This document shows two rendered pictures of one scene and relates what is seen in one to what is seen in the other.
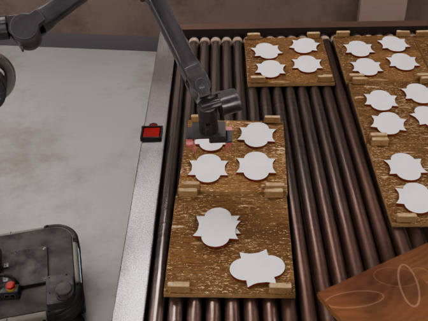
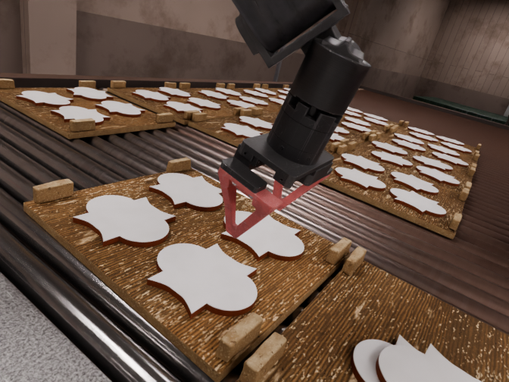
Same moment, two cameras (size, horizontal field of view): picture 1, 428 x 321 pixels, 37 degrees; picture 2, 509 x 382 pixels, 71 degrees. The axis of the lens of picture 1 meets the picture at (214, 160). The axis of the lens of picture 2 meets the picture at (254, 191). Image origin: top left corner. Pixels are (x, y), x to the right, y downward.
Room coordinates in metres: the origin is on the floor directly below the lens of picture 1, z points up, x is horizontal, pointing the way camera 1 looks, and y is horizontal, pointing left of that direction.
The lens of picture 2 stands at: (1.45, 0.35, 1.25)
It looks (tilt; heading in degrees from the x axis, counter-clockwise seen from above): 24 degrees down; 297
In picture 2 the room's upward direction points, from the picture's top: 13 degrees clockwise
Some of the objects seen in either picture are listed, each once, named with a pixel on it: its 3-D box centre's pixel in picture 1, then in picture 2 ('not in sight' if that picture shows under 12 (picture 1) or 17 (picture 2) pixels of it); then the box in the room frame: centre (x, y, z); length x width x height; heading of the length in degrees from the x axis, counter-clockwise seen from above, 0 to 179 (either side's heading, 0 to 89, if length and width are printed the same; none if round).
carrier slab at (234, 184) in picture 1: (234, 155); (197, 233); (1.75, -0.07, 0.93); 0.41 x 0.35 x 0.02; 176
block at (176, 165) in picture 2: (272, 119); (179, 164); (1.94, -0.22, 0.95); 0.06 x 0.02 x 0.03; 86
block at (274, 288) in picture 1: (280, 288); not in sight; (1.13, -0.17, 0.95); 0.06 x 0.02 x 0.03; 87
